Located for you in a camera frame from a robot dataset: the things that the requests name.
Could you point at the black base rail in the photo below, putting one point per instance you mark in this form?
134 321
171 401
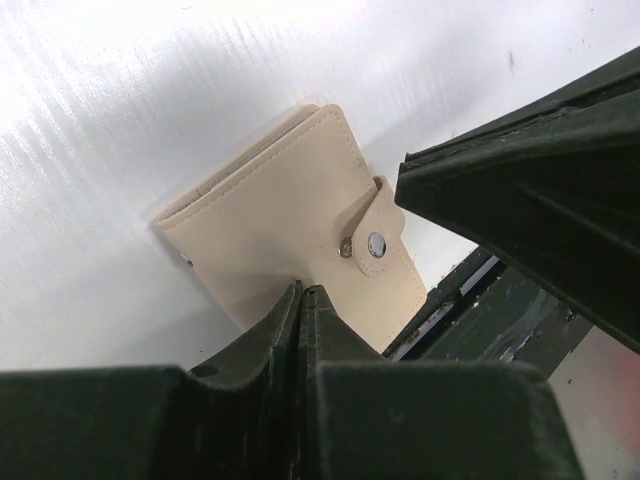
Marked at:
484 310

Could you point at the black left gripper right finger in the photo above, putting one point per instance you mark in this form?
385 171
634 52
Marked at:
365 417

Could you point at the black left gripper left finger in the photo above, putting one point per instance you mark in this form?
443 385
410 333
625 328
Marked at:
227 418

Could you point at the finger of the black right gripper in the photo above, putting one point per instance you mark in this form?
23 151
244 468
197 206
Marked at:
617 77
556 199

